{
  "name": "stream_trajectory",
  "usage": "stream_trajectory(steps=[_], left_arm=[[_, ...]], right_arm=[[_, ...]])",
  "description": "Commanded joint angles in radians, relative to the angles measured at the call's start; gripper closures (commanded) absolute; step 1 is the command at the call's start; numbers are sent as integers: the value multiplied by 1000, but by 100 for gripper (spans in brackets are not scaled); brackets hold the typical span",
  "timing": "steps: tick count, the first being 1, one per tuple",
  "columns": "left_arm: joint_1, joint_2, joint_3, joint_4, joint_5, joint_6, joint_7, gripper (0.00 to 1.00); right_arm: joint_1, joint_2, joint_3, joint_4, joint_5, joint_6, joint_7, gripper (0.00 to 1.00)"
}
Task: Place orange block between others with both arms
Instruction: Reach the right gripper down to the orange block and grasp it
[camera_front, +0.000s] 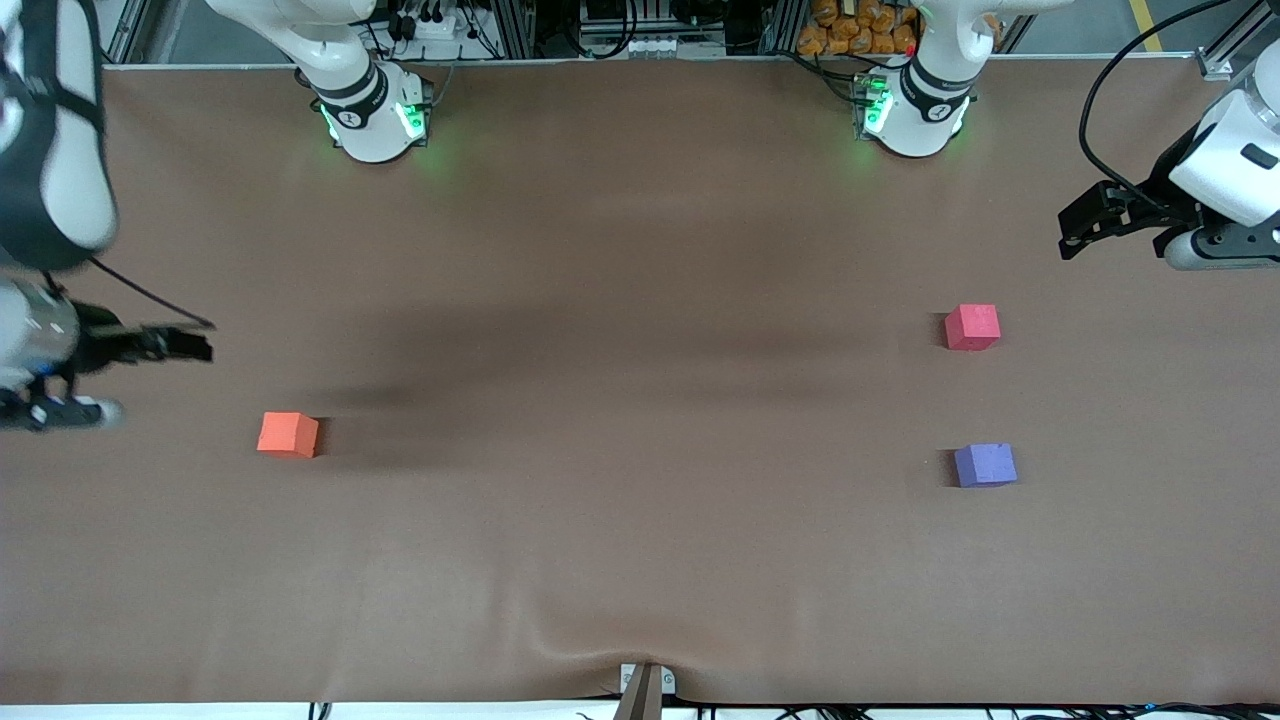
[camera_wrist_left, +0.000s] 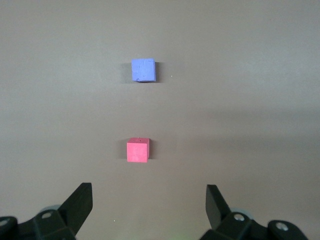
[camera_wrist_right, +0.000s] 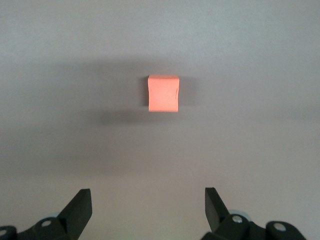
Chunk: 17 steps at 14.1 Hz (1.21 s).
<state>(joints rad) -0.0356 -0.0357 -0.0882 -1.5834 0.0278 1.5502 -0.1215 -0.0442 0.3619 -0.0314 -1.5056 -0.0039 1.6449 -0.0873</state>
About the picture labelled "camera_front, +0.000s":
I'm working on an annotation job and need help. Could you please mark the orange foam block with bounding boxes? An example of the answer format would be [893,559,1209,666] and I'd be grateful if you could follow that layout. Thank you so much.
[256,411,321,460]

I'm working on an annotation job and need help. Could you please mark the red foam block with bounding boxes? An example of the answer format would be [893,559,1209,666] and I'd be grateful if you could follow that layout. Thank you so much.
[944,304,1002,352]

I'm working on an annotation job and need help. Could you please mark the purple foam block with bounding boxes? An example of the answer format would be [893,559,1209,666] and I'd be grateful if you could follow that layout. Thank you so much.
[953,443,1019,490]

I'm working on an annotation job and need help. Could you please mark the bag of orange objects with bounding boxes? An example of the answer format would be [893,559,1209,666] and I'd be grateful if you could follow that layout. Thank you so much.
[796,0,920,58]

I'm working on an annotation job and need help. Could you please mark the white power strip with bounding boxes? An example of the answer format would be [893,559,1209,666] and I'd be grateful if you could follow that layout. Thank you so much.
[396,10,473,43]

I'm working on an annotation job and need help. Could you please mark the white connector strip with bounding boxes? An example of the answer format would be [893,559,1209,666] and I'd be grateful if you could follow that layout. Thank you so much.
[578,34,731,60]

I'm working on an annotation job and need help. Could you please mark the brown table cover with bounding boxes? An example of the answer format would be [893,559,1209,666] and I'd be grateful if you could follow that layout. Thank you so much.
[0,55,1280,706]

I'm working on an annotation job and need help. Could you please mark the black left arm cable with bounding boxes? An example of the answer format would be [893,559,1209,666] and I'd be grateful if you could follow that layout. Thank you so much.
[1076,0,1246,206]

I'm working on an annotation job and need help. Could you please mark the aluminium frame profile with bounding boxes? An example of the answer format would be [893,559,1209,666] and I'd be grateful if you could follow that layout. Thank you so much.
[1194,0,1280,83]
[98,0,217,69]

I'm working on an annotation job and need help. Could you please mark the aluminium frame post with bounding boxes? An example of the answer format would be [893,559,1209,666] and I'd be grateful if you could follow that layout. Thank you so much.
[490,0,541,59]
[760,0,807,57]

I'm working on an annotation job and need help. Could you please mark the metal table clamp bracket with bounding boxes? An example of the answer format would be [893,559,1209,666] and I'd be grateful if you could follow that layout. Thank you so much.
[612,661,677,720]

